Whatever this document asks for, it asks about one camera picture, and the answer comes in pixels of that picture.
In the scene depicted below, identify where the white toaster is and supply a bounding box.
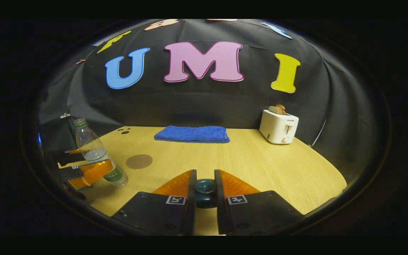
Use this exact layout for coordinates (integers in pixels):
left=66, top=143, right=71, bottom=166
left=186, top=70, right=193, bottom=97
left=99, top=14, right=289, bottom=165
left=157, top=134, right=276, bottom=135
left=259, top=109, right=299, bottom=145

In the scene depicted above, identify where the dark teal teacup lid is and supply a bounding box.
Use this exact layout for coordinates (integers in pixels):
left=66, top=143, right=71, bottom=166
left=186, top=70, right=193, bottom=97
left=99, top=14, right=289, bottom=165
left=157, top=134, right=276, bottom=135
left=194, top=178, right=219, bottom=203

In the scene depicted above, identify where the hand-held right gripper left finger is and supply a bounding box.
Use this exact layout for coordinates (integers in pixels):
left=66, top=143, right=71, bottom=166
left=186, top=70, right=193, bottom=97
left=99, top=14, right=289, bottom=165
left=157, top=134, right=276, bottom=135
left=112, top=169, right=197, bottom=236

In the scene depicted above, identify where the folded blue towel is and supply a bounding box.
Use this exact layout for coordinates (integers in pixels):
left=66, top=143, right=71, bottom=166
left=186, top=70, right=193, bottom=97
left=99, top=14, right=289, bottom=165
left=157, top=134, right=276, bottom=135
left=154, top=125, right=231, bottom=143

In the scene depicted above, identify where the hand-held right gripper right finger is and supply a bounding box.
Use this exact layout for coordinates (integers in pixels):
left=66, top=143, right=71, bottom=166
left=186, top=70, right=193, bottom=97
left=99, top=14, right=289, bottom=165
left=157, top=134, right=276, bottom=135
left=214, top=169, right=305, bottom=236

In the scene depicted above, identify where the black backdrop cloth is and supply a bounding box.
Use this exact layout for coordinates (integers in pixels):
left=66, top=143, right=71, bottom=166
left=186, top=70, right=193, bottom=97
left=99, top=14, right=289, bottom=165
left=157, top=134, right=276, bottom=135
left=38, top=19, right=385, bottom=185

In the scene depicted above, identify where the white toaster cable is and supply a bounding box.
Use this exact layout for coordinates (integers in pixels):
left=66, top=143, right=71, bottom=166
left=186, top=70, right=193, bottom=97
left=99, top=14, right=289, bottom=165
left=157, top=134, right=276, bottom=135
left=308, top=119, right=327, bottom=147

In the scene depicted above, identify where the dark teal teacup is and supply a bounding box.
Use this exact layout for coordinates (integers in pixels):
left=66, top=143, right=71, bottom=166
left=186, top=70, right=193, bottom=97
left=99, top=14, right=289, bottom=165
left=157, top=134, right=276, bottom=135
left=195, top=200, right=219, bottom=209

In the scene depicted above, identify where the toast slice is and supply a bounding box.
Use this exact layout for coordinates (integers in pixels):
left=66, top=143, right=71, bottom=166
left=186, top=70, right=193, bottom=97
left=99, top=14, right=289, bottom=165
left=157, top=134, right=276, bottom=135
left=268, top=104, right=287, bottom=115

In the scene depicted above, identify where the round brown coaster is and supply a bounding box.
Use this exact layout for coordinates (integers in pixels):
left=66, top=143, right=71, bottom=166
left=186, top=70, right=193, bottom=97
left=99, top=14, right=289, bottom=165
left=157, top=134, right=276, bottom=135
left=125, top=154, right=153, bottom=170

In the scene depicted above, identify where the clear plastic water bottle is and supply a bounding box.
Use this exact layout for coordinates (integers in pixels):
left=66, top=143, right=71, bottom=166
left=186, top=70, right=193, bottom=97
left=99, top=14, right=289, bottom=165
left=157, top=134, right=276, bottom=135
left=74, top=118, right=129, bottom=187

